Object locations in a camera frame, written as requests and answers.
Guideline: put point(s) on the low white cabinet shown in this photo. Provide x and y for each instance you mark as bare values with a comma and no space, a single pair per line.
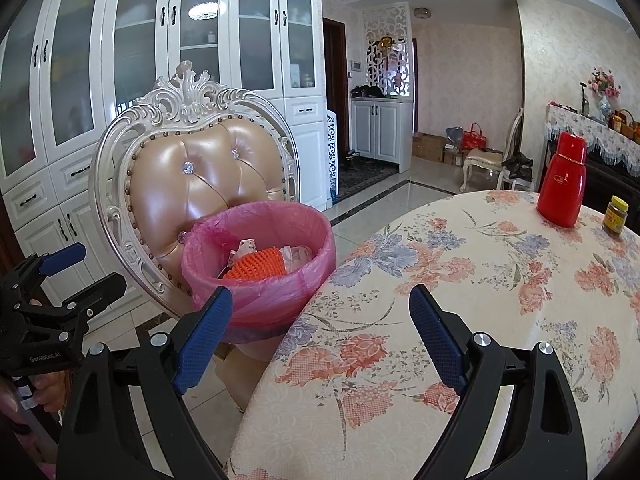
380,130

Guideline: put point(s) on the ornate beige leather chair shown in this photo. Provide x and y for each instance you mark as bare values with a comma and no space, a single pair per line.
200,160

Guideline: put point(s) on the cream seat wooden chair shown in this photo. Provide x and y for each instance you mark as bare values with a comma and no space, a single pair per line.
485,160

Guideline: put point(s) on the white lattice screen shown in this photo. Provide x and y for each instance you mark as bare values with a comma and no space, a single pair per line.
385,25

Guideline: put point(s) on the dark patterned doormat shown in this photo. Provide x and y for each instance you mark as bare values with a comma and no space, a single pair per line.
367,175

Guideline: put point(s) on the red thermos flask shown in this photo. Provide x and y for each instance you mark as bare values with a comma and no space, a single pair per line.
562,185

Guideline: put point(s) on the floral lace piano cover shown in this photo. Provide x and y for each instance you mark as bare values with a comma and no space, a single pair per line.
600,140

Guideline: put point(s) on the dark wooden door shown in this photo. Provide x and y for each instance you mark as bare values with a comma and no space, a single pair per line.
335,85

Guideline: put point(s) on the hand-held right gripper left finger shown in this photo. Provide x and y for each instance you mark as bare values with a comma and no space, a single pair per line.
205,340

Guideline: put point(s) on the pink lined trash bin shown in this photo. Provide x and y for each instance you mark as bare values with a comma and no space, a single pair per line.
260,310

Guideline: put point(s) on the blue and white vase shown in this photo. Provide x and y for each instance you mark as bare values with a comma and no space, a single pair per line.
605,107

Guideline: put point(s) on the yellow lid brown jar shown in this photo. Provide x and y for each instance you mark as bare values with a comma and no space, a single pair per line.
615,220

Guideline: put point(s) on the tall white display cabinet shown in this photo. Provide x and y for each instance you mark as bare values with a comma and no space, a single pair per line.
140,35

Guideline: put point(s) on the pink flower bouquet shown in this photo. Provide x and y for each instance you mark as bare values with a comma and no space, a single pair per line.
604,81

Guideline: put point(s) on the black piano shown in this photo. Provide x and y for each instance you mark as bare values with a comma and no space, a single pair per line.
615,182

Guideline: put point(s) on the brown woven basket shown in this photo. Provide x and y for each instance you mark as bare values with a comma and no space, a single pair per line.
627,122

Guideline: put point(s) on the red gift bag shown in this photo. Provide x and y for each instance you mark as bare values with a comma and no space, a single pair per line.
473,137

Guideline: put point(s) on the round ceiling lamp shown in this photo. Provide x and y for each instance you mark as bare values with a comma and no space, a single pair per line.
422,12

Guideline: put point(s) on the person's left hand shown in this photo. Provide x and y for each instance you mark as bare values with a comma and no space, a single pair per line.
50,392

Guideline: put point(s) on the black bags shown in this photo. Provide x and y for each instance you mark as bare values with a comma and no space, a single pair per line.
367,92

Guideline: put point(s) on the cardboard box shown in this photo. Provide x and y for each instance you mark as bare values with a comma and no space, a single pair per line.
427,147

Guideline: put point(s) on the orange foam fruit net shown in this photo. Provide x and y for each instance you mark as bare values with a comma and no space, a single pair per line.
255,262

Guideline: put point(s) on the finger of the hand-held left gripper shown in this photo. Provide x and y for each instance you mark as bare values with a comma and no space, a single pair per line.
62,257
102,292

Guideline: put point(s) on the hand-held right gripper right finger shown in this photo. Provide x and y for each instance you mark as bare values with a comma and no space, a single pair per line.
437,340

